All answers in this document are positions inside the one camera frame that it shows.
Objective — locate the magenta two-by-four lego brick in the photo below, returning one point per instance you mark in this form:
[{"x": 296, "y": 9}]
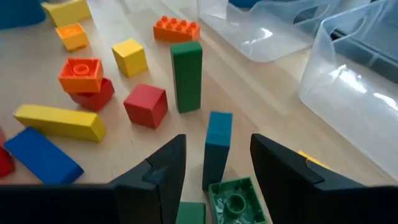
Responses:
[{"x": 4, "y": 161}]

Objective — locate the green square lego brick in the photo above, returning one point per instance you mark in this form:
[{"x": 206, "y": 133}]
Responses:
[{"x": 236, "y": 202}]

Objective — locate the yellow arch block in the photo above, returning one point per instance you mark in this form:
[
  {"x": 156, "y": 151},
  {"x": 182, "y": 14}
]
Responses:
[{"x": 66, "y": 12}]

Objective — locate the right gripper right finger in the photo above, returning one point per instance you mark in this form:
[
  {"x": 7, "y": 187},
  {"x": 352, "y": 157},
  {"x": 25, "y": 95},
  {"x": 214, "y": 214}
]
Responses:
[{"x": 295, "y": 193}]

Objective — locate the orange two-by-four lego brick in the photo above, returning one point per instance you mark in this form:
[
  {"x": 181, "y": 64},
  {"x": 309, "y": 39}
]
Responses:
[{"x": 175, "y": 31}]

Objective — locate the teal plastic bin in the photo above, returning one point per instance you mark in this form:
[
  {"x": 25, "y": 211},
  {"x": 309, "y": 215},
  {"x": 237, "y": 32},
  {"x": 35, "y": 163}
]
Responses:
[{"x": 18, "y": 12}]

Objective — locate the clear plastic bin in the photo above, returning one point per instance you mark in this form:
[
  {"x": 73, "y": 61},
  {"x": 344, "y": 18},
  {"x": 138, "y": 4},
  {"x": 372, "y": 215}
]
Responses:
[
  {"x": 342, "y": 109},
  {"x": 248, "y": 40}
]

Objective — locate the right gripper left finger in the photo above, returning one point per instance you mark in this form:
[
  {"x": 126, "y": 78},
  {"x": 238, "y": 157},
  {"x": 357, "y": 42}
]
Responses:
[{"x": 149, "y": 193}]

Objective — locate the small green block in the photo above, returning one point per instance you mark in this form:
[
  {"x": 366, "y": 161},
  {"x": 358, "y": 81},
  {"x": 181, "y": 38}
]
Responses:
[{"x": 191, "y": 214}]

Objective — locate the long teal wooden block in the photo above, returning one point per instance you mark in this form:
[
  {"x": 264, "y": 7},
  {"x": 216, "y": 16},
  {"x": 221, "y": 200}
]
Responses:
[{"x": 216, "y": 149}]

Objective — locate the long green wooden block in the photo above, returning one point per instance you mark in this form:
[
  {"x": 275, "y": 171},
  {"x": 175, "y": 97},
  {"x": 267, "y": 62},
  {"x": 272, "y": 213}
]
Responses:
[{"x": 186, "y": 77}]

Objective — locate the red wooden cube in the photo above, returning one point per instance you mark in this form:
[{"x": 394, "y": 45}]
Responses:
[{"x": 144, "y": 105}]

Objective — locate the small orange lego brick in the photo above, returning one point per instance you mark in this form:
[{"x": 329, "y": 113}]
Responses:
[{"x": 73, "y": 37}]

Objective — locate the yellow wooden cube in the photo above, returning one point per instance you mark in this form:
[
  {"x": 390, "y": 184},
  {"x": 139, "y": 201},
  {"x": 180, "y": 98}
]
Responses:
[{"x": 129, "y": 57}]

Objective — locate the red arch block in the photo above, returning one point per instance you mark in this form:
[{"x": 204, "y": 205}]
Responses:
[{"x": 99, "y": 98}]

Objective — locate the long blue wooden block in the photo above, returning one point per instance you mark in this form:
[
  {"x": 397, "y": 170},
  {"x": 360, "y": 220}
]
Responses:
[{"x": 43, "y": 157}]

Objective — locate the orange square lego brick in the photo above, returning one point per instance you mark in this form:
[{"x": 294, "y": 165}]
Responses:
[{"x": 81, "y": 76}]

